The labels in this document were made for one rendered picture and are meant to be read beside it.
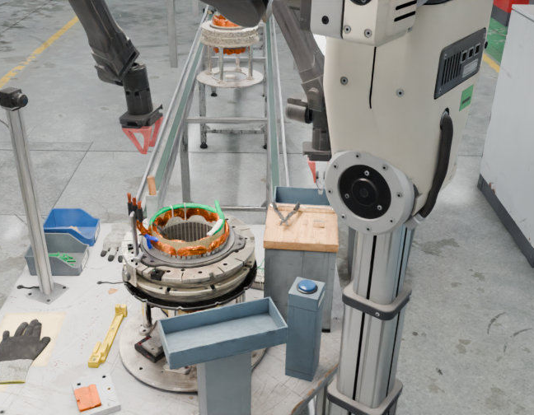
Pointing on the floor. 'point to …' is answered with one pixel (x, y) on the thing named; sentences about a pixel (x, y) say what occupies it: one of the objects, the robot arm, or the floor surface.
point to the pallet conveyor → (166, 158)
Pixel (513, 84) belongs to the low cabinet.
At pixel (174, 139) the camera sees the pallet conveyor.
